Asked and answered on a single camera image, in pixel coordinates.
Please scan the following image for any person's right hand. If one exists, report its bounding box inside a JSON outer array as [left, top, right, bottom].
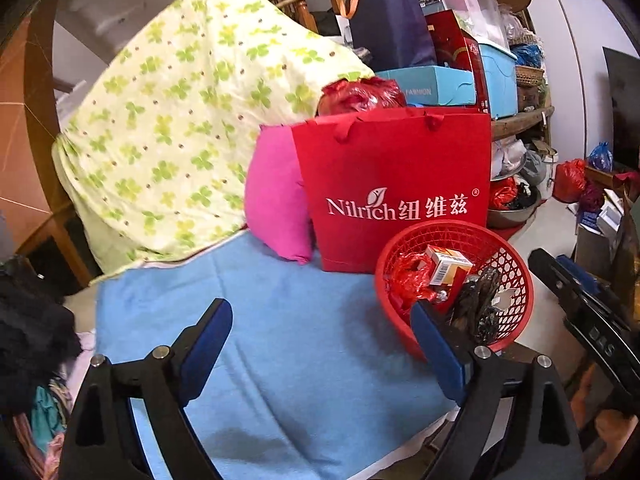
[[570, 375, 640, 466]]

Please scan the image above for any green clover print quilt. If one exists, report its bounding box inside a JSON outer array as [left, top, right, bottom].
[[51, 0, 381, 278]]

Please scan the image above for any black cloth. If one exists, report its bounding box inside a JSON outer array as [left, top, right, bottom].
[[0, 255, 83, 411]]

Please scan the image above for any orange and white small box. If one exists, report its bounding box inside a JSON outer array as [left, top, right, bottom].
[[425, 245, 473, 301]]

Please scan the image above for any dark flat screen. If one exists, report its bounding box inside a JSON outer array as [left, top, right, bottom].
[[602, 46, 640, 168]]

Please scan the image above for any wooden shelf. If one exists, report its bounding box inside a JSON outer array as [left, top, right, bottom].
[[490, 105, 556, 143]]

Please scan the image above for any pile of colourful clothes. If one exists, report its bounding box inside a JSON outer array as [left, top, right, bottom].
[[10, 375, 76, 480]]

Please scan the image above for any dark maroon plastic bag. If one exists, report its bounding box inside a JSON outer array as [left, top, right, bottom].
[[580, 185, 606, 213]]

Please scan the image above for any red plastic basket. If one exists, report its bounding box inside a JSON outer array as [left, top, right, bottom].
[[375, 221, 535, 363]]

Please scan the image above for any red gift box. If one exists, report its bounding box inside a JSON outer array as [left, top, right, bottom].
[[425, 9, 493, 113]]

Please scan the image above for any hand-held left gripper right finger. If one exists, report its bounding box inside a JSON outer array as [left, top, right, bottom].
[[410, 300, 587, 480]]

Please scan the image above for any light blue cardboard box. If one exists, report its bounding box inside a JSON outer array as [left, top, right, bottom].
[[375, 65, 478, 108]]

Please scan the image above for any red plastic wrapper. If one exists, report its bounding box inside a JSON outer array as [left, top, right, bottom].
[[387, 252, 438, 311]]

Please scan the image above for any light blue blanket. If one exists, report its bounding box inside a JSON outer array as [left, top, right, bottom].
[[95, 232, 461, 480]]

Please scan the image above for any shiny red plastic bag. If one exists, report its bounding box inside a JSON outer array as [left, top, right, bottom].
[[320, 78, 407, 116]]

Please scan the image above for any metal basin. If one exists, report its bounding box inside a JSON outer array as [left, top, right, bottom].
[[487, 185, 542, 229]]

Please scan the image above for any woven basket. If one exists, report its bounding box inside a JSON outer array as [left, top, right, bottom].
[[515, 62, 546, 88]]

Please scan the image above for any blue plastic storage bin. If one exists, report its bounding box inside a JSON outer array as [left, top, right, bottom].
[[477, 42, 518, 118]]

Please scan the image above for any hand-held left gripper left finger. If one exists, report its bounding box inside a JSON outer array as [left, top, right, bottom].
[[59, 297, 235, 480]]

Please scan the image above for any small red plastic bag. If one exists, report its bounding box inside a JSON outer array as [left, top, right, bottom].
[[490, 177, 521, 208]]

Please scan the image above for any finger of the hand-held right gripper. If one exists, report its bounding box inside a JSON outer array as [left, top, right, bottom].
[[528, 248, 583, 311], [556, 254, 618, 306]]

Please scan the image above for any blue plastic bag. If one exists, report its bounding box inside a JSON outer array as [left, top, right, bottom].
[[587, 141, 613, 171], [510, 42, 543, 68]]

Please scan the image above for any red paper bag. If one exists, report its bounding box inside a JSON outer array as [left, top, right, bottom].
[[291, 109, 492, 273]]

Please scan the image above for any navy fabric bag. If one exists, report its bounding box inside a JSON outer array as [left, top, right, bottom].
[[348, 0, 436, 72]]

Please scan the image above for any pink pillow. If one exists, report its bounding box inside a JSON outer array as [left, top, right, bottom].
[[245, 125, 315, 266]]

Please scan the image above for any dark wrapper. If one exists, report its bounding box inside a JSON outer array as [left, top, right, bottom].
[[450, 267, 503, 343]]

